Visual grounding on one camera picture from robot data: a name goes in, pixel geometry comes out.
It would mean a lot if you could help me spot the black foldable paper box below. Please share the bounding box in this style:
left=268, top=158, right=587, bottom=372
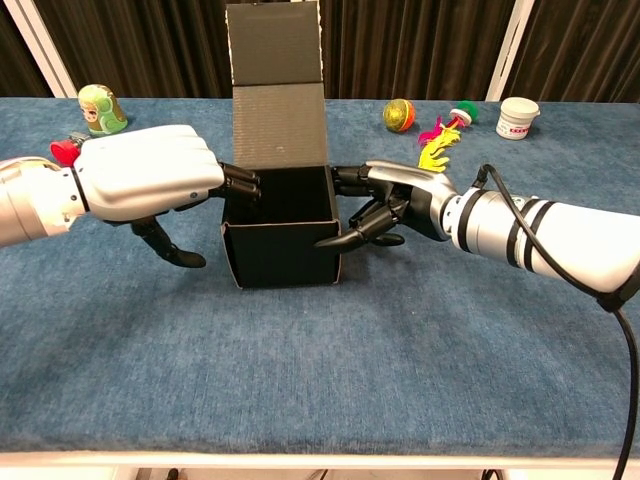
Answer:
left=221, top=0, right=343, bottom=290

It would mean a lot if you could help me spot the yellow pink feather shuttlecock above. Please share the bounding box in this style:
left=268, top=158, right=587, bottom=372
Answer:
left=418, top=99, right=480, bottom=174

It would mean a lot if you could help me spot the white plastic jar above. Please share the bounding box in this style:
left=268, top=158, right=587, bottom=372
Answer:
left=495, top=96, right=541, bottom=140

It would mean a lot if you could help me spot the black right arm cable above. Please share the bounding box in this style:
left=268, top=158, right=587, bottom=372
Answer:
left=474, top=163, right=640, bottom=480

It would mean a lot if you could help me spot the red emergency stop button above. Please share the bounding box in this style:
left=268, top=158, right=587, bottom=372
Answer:
left=49, top=131, right=89, bottom=167

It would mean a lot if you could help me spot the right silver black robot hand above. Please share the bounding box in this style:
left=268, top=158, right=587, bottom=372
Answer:
left=313, top=159, right=461, bottom=250

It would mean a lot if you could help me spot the yellow orange woven ball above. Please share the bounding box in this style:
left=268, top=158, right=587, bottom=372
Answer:
left=382, top=98, right=417, bottom=132

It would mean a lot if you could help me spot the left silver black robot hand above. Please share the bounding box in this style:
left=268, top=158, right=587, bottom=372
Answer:
left=72, top=124, right=261, bottom=269

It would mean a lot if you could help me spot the black pleated curtain panel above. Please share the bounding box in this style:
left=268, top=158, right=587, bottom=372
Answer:
left=502, top=0, right=640, bottom=104
left=29, top=0, right=236, bottom=100
left=0, top=4, right=51, bottom=99
left=319, top=0, right=516, bottom=101

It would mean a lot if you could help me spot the blue table cloth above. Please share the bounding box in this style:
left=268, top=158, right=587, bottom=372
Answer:
left=0, top=97, right=640, bottom=459

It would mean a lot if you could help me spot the white metal frame post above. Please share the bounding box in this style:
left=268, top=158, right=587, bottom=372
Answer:
left=2, top=0, right=79, bottom=99
left=487, top=0, right=536, bottom=103

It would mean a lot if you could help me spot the green nesting doll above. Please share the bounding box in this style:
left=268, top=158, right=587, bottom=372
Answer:
left=78, top=83, right=129, bottom=136

